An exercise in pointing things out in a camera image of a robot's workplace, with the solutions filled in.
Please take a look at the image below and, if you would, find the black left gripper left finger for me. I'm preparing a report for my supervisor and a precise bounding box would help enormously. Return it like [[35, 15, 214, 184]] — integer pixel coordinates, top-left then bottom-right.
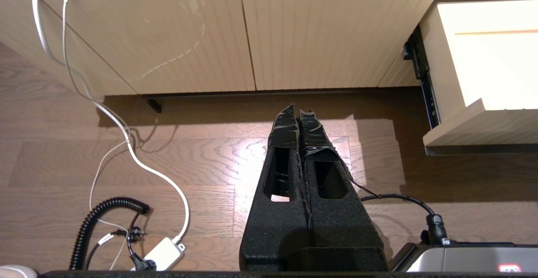
[[239, 103, 315, 272]]

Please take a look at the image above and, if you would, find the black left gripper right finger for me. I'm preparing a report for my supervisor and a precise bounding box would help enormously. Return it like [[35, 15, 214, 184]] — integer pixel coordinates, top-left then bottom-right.
[[298, 109, 389, 272]]

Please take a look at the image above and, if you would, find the white cabinet drawer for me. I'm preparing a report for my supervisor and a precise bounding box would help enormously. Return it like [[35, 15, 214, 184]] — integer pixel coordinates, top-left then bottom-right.
[[403, 0, 538, 157]]

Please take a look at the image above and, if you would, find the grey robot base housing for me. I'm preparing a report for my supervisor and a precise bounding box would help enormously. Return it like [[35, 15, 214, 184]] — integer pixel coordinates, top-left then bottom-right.
[[389, 242, 538, 273]]

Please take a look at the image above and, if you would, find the cream ribbed sideboard cabinet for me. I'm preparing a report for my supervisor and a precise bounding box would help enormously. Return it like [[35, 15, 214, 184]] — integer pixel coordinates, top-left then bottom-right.
[[0, 0, 538, 114]]

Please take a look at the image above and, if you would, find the white power adapter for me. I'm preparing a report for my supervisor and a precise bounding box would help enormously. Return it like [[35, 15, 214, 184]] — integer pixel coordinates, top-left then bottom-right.
[[131, 237, 186, 271]]

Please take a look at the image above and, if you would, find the white round object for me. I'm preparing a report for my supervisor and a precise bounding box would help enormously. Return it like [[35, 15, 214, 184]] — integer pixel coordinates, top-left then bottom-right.
[[0, 265, 38, 278]]

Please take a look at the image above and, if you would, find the thick white charging cable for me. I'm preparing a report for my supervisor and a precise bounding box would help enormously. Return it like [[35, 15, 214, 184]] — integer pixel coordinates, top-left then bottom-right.
[[33, 0, 190, 245]]

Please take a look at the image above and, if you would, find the black looped cable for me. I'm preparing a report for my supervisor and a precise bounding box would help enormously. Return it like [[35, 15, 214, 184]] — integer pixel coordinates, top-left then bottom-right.
[[361, 193, 448, 246]]

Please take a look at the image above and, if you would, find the black plug cable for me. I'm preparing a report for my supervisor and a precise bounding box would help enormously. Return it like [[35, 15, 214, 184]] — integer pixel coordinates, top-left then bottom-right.
[[84, 223, 158, 271]]

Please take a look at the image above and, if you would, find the black coiled cable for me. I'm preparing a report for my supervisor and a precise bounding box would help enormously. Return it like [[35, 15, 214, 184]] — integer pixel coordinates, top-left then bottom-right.
[[69, 197, 151, 270]]

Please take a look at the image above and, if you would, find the thin white charging cable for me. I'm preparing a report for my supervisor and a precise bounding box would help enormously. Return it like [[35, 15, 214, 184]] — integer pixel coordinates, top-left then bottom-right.
[[62, 0, 139, 270]]

